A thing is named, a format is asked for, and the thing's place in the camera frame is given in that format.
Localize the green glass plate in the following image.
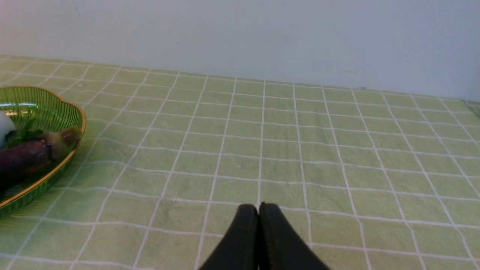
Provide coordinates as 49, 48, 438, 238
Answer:
1, 85, 86, 219

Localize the white cucumber-shaped vegetable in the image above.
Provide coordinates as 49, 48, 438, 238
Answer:
0, 111, 17, 149

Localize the green checked tablecloth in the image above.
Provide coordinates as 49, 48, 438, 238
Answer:
1, 56, 479, 270

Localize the dark purple eggplant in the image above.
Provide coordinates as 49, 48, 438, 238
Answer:
0, 126, 83, 192

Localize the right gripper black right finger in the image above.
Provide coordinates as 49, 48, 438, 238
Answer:
259, 202, 329, 270

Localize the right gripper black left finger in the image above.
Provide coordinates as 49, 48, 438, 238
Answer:
200, 204, 259, 270

